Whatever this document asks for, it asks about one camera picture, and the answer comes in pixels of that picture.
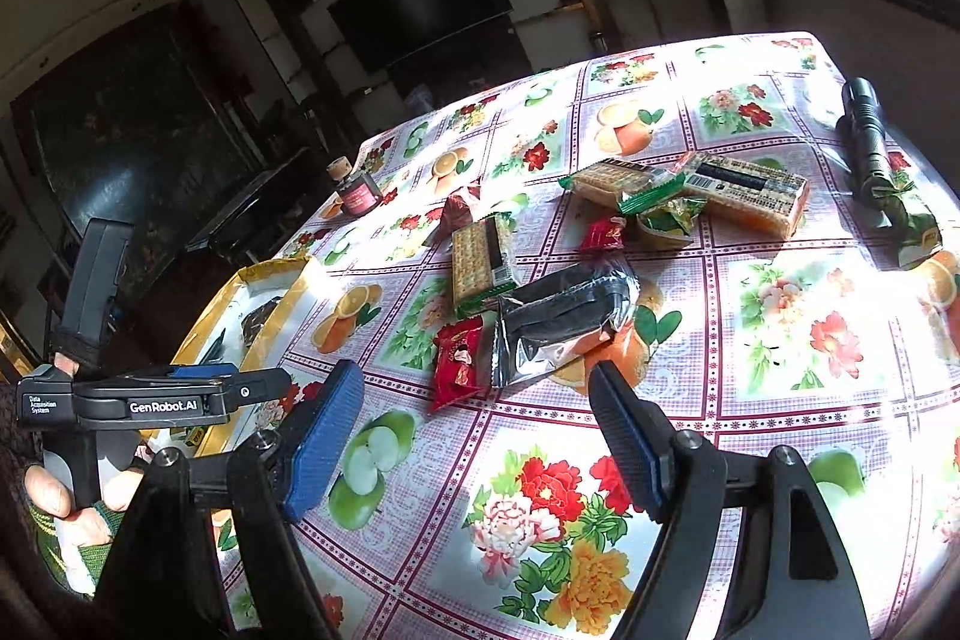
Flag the red-labelled dark jar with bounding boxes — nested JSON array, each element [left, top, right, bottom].
[[327, 156, 382, 218]]

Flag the red small snack packet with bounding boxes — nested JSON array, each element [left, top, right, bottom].
[[431, 315, 483, 413]]

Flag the floral fruit tablecloth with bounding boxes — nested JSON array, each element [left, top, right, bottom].
[[213, 31, 960, 640]]

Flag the silver foil snack bag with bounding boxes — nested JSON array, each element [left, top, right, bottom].
[[490, 262, 641, 390]]

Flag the dark red foil snack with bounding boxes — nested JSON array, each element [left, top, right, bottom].
[[433, 193, 475, 244]]

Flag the orange cracker pack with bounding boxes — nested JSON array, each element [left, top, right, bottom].
[[677, 152, 811, 239]]

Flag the small red candy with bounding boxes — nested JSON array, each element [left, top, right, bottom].
[[579, 216, 626, 253]]

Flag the green wafer pack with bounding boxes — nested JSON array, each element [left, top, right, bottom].
[[560, 158, 685, 216]]

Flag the yellow-taped white box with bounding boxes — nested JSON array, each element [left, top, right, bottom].
[[146, 257, 319, 456]]

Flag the green snack by flashlight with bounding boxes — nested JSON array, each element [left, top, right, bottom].
[[880, 190, 942, 269]]

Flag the green cracker pack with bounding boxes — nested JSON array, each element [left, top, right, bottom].
[[451, 213, 517, 319]]

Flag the black flashlight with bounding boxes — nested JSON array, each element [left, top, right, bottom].
[[836, 78, 895, 208]]

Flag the dark green snack pack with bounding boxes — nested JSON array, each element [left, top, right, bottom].
[[241, 296, 281, 351]]

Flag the left hand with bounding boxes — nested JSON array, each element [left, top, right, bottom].
[[23, 442, 155, 520]]

